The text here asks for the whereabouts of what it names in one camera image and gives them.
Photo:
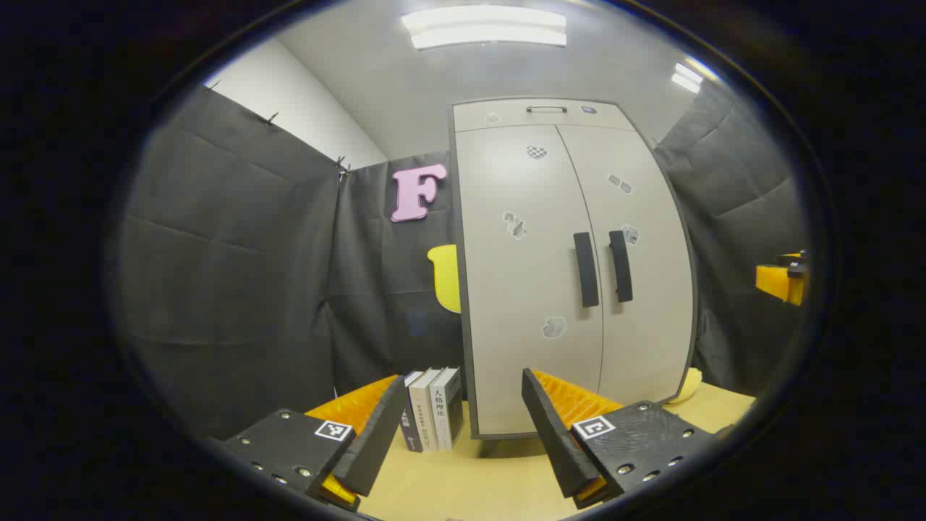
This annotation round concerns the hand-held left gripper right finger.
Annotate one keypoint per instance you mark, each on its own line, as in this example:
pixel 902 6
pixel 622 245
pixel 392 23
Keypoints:
pixel 553 434

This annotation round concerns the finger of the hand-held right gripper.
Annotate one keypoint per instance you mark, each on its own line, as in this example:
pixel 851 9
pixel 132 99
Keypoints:
pixel 778 281

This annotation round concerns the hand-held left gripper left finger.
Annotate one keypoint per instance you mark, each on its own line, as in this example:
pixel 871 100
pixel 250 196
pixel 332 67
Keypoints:
pixel 376 441

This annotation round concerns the grey cabinet door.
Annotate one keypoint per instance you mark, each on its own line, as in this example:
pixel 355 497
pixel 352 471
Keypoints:
pixel 506 289
pixel 651 325

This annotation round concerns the grey double-door shoe cabinet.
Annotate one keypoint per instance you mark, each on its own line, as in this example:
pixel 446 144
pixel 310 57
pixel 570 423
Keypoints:
pixel 506 116

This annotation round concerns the white paperback book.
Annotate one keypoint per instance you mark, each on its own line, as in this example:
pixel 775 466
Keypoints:
pixel 422 412

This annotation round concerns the small ceiling light panel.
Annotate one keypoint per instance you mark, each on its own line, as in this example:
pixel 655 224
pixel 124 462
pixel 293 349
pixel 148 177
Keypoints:
pixel 687 77

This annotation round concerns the large ceiling light panel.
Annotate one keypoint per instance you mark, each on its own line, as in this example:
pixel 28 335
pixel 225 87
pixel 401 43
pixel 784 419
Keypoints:
pixel 485 29

